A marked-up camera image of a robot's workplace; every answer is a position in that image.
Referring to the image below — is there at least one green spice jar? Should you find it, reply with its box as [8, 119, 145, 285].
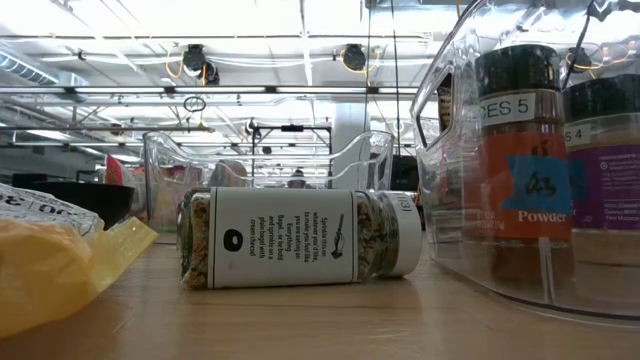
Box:
[175, 186, 214, 279]

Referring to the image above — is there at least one chili ramen packet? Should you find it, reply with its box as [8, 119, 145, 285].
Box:
[147, 166, 205, 229]

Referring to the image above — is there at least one orange label spice jar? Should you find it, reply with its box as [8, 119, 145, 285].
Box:
[462, 43, 575, 286]

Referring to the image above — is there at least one purple label spice jar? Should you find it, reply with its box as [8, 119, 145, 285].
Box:
[562, 73, 640, 266]

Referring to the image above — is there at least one person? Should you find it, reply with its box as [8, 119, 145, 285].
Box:
[287, 168, 308, 190]

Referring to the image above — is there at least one clear plastic bin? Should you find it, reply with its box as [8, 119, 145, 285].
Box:
[142, 130, 396, 235]
[409, 0, 640, 321]
[102, 159, 221, 231]

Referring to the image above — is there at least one everything bagel seasoning jar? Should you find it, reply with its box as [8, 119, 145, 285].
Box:
[180, 186, 424, 291]

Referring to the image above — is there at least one yellow ramen packet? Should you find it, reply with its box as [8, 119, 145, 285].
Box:
[0, 183, 159, 341]

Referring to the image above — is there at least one black desk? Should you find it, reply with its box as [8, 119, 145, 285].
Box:
[10, 172, 106, 190]

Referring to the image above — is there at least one black metal rig frame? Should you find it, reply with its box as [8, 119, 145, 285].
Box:
[251, 123, 334, 189]

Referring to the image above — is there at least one black ceiling cord reel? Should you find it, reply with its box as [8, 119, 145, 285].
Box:
[180, 43, 221, 86]
[564, 44, 639, 71]
[341, 43, 369, 72]

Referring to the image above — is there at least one black hanging cable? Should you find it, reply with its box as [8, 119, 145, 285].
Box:
[389, 0, 402, 134]
[362, 0, 374, 134]

